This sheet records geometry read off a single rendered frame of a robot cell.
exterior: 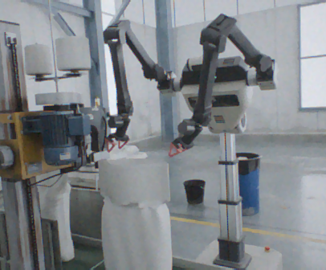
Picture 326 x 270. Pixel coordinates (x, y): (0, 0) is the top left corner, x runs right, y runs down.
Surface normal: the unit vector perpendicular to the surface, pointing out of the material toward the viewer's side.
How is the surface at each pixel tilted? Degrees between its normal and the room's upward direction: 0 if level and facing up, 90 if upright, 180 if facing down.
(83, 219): 90
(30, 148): 90
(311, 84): 90
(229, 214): 90
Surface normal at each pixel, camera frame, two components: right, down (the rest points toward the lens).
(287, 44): -0.51, 0.12
